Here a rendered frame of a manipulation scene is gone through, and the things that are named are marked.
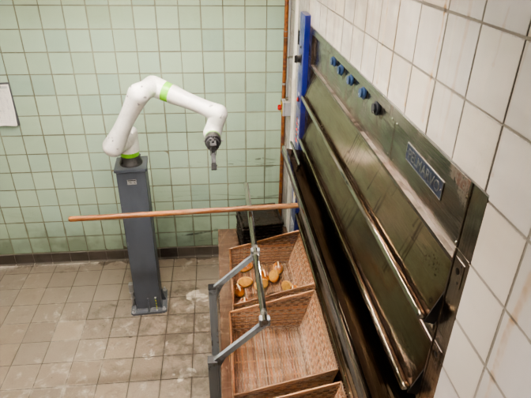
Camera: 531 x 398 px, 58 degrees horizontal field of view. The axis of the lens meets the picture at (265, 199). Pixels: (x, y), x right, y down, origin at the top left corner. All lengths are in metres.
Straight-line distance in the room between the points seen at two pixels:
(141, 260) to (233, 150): 1.11
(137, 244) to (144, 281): 0.33
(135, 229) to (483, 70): 2.75
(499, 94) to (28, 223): 3.93
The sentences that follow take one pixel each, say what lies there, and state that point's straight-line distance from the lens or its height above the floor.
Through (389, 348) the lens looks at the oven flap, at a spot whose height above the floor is 1.47.
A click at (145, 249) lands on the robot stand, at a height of 0.56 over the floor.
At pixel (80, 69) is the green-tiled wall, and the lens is 3.78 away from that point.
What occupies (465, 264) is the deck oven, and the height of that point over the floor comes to 1.92.
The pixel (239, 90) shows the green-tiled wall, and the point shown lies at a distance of 3.70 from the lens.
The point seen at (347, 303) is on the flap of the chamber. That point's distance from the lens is 1.76.
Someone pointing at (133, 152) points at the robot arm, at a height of 1.30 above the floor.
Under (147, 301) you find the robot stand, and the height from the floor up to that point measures 0.11.
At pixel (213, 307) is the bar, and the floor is 0.83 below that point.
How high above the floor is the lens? 2.55
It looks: 29 degrees down
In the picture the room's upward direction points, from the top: 1 degrees clockwise
